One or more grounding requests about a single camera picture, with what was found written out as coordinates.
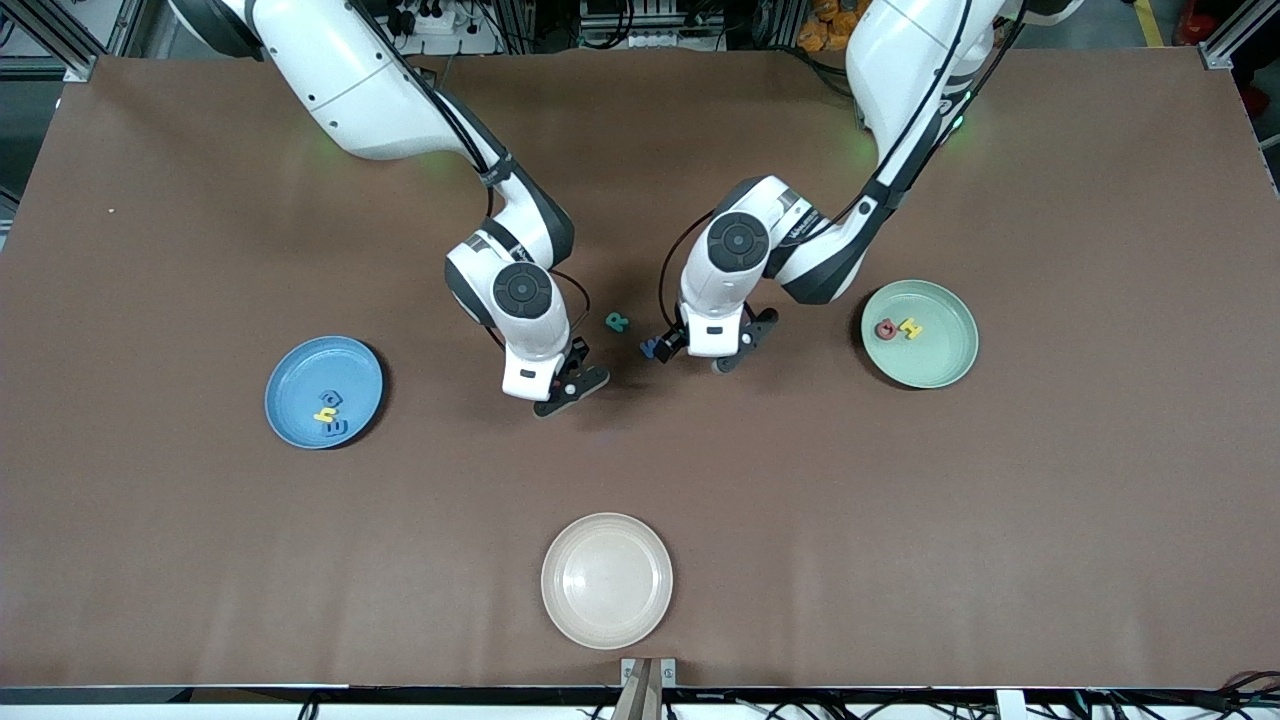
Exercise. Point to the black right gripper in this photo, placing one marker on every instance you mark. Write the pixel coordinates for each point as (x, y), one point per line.
(573, 364)

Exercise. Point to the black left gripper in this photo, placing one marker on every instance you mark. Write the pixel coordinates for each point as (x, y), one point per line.
(668, 343)

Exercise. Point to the blue uppercase letter W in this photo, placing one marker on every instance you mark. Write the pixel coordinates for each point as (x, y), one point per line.
(648, 350)

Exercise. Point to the red uppercase letter Q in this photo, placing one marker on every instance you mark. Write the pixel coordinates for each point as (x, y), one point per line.
(885, 330)

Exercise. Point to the yellow uppercase letter H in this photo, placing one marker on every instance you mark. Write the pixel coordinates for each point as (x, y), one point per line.
(910, 328)

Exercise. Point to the blue lowercase letter m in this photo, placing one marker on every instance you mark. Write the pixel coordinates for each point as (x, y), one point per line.
(338, 429)

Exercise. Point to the blue lowercase letter q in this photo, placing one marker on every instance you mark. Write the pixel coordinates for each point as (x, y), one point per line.
(331, 399)

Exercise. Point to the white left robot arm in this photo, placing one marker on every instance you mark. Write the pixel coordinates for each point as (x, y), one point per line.
(900, 50)

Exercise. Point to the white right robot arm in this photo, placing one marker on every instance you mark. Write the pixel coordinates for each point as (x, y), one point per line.
(370, 90)

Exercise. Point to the teal uppercase letter R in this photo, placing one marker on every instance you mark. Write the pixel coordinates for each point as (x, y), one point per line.
(615, 321)

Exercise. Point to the beige plate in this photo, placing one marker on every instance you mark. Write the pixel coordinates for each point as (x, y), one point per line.
(607, 580)

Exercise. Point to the green plate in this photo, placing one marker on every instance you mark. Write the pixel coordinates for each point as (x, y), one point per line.
(940, 355)

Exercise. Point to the blue plate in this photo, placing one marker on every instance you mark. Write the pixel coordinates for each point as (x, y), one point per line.
(300, 375)

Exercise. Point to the orange snack bag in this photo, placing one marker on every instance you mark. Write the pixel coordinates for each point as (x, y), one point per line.
(822, 35)

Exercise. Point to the grey equipment rack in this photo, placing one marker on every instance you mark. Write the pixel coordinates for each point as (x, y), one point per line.
(650, 35)

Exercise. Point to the white power strip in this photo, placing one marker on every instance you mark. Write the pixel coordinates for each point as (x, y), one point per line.
(450, 45)

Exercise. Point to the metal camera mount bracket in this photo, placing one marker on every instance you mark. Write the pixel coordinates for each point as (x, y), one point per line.
(648, 680)

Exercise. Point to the aluminium frame profile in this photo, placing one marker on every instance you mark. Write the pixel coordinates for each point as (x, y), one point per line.
(40, 68)
(1215, 55)

